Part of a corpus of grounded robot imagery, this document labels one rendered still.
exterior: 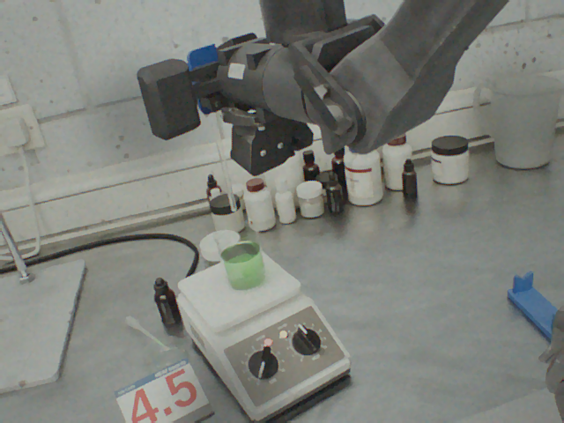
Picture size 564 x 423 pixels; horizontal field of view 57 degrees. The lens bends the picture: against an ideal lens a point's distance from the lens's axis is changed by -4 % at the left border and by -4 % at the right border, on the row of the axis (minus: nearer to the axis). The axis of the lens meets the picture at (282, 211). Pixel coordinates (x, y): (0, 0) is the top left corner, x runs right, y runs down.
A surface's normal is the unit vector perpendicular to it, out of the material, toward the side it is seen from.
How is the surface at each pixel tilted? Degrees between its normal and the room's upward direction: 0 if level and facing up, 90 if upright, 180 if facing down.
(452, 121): 90
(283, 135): 109
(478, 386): 0
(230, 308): 0
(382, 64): 72
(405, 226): 0
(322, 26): 93
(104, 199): 90
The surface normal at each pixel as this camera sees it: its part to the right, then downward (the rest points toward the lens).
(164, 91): 0.63, 0.28
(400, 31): -0.78, 0.44
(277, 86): -0.78, 0.19
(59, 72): 0.18, 0.43
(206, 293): -0.16, -0.87
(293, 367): 0.11, -0.59
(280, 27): -0.55, 0.51
